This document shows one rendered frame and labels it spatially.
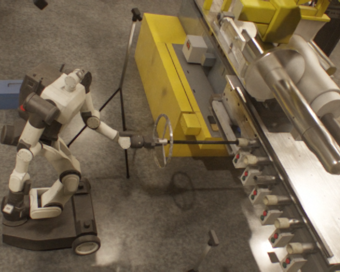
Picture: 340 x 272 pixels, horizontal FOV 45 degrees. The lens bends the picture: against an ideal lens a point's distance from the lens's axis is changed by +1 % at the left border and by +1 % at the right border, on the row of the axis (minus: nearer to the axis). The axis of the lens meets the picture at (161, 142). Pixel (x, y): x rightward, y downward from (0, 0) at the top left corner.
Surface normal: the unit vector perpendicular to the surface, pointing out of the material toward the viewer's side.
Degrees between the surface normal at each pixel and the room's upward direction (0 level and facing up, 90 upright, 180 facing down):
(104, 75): 0
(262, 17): 90
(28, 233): 0
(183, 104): 0
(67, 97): 17
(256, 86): 90
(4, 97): 90
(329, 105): 90
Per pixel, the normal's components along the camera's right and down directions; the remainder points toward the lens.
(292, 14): 0.22, 0.72
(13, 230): 0.24, -0.70
